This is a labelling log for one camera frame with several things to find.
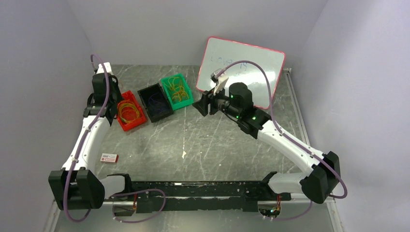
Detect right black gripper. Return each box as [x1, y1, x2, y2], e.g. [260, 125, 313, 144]
[192, 83, 241, 119]

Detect orange cable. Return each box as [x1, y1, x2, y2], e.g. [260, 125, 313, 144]
[165, 76, 190, 103]

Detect purple cables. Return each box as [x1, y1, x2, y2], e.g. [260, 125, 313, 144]
[146, 93, 168, 115]

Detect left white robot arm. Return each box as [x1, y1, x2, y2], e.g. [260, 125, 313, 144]
[48, 73, 134, 210]

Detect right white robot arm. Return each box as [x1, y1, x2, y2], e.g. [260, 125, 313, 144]
[193, 83, 340, 203]

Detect green plastic bin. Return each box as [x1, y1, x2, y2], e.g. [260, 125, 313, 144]
[161, 73, 194, 111]

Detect pink framed whiteboard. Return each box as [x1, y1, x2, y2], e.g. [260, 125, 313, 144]
[196, 37, 286, 109]

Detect black plastic bin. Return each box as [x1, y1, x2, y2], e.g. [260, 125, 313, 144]
[137, 83, 174, 123]

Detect red plastic bin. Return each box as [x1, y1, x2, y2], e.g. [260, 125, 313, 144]
[117, 90, 147, 131]

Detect small red white box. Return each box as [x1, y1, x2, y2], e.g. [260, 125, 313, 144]
[100, 153, 119, 163]

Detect yellow cables in red bin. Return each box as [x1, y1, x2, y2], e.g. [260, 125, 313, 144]
[117, 100, 142, 124]

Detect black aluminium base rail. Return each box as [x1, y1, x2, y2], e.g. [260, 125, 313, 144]
[54, 179, 334, 216]

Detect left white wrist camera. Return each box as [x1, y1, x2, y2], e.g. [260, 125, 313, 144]
[95, 62, 114, 75]

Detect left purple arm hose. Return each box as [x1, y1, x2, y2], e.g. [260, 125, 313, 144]
[62, 54, 167, 224]

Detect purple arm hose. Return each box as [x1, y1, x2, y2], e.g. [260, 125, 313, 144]
[211, 60, 349, 222]
[62, 54, 167, 224]

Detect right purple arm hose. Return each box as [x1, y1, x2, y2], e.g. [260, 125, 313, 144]
[211, 60, 349, 222]

